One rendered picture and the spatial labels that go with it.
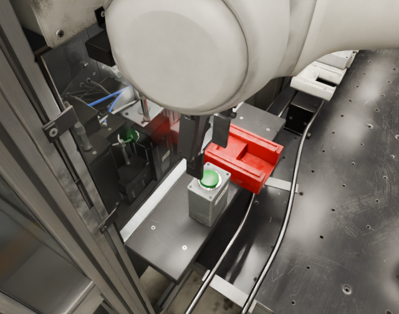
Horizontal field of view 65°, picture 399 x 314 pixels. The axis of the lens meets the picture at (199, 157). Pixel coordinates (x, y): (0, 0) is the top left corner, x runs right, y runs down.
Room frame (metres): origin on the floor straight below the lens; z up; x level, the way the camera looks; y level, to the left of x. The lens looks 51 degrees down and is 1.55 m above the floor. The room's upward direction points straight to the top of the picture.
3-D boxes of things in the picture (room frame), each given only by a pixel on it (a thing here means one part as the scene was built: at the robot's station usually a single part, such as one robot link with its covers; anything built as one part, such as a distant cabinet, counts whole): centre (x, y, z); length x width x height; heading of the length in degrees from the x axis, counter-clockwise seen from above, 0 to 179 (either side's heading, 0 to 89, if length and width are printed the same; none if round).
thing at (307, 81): (0.99, -0.47, 0.84); 0.36 x 0.14 x 0.10; 147
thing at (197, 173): (0.31, 0.01, 1.14); 0.03 x 0.01 x 0.07; 58
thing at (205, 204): (0.36, -0.01, 0.97); 0.08 x 0.08 x 0.12; 57
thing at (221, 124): (0.39, -0.04, 1.14); 0.03 x 0.01 x 0.07; 58
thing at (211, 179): (0.36, -0.02, 1.03); 0.04 x 0.04 x 0.02
